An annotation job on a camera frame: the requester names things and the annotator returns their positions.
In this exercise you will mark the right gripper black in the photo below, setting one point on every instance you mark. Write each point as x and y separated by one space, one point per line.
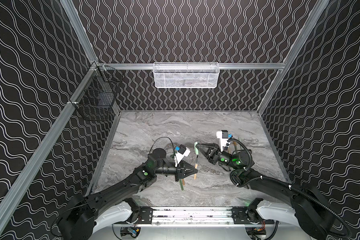
212 153

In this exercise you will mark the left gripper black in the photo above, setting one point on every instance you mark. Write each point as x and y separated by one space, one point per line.
180 171

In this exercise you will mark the tan pen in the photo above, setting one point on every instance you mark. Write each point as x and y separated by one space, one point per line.
196 166

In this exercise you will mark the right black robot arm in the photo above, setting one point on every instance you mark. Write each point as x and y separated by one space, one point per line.
313 212

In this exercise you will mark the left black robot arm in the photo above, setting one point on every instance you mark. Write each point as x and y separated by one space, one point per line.
77 221

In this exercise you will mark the dark green pen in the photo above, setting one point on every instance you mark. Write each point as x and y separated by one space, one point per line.
181 185

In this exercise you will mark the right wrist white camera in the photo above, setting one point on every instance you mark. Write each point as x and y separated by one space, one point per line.
223 137

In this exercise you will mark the wrist white camera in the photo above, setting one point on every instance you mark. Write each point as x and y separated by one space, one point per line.
223 137
181 152

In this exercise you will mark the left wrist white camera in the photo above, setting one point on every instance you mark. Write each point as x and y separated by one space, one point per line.
181 152

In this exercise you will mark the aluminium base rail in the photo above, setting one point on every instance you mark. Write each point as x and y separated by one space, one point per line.
123 215

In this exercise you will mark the white wire mesh basket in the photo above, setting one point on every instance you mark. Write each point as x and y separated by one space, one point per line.
186 78

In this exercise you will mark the black wire mesh basket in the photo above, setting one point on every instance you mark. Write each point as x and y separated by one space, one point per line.
96 101

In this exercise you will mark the aluminium frame back bar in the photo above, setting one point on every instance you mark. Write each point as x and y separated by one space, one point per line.
177 65

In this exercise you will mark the aluminium frame bar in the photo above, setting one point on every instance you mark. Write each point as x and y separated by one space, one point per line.
15 194
177 65

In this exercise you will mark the aluminium frame left bar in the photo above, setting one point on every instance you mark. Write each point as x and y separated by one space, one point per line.
15 194

